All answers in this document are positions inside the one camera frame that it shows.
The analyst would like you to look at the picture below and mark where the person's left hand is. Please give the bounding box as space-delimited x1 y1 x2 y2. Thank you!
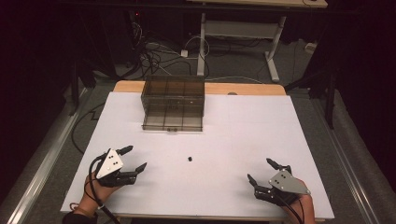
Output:
81 171 123 212

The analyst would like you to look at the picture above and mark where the tangle of floor cables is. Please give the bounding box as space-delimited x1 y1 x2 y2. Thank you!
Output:
130 18 213 78

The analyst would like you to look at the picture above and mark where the transparent brown drawer box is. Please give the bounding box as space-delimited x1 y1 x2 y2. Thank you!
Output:
140 74 205 133

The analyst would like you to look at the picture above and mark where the metal floor rail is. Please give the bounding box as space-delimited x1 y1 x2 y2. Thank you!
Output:
6 88 90 224
311 99 381 224

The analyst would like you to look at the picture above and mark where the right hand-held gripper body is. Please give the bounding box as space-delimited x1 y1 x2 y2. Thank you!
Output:
253 165 311 207

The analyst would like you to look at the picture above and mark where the person's right hand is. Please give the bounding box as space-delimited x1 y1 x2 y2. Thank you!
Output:
281 177 317 224

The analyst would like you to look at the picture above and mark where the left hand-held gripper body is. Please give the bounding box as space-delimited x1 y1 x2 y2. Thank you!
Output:
94 148 138 189

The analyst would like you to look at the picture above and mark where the white desk frame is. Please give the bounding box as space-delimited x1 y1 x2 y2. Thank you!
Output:
196 12 288 83

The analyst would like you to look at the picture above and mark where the black metal stand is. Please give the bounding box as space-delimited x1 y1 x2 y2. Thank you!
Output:
69 55 97 117
283 66 339 130

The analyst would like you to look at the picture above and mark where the black floor cable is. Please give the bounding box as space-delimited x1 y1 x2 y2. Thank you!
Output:
70 102 106 155

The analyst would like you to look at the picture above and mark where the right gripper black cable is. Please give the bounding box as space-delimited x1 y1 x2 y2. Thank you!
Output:
274 189 305 224

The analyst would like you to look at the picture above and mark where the white table mat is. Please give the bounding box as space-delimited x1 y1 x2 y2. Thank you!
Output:
60 91 335 220

